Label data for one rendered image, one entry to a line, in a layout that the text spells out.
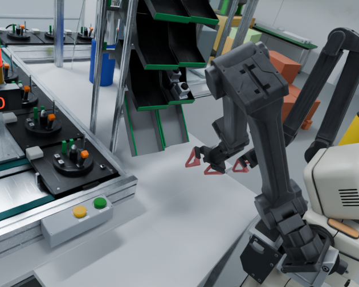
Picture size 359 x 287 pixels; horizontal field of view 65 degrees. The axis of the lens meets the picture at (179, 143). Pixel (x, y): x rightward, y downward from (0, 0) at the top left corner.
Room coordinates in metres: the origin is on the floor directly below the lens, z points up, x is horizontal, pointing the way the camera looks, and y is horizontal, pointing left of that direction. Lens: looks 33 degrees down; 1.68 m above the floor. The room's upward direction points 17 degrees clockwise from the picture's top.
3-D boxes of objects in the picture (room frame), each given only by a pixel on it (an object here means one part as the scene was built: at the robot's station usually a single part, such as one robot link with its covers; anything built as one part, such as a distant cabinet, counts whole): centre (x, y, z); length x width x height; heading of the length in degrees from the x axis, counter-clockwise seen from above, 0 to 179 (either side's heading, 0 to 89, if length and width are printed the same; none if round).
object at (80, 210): (0.57, 0.24, 0.96); 0.04 x 0.04 x 0.02
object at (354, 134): (3.61, -2.30, 0.29); 0.36 x 0.36 x 0.57
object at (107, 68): (1.73, 0.63, 1.00); 0.16 x 0.16 x 0.27
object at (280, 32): (7.54, -1.35, 0.42); 2.23 x 0.84 x 0.83; 60
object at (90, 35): (2.19, 0.96, 1.01); 0.24 x 0.24 x 0.13; 53
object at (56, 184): (0.77, 0.36, 0.96); 0.24 x 0.24 x 0.02; 53
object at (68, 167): (0.77, 0.36, 0.98); 0.14 x 0.14 x 0.02
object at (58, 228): (0.57, 0.24, 0.93); 0.21 x 0.07 x 0.06; 143
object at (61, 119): (0.92, 0.56, 1.01); 0.24 x 0.24 x 0.13; 53
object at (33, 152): (0.75, 0.49, 0.97); 0.05 x 0.05 x 0.04; 53
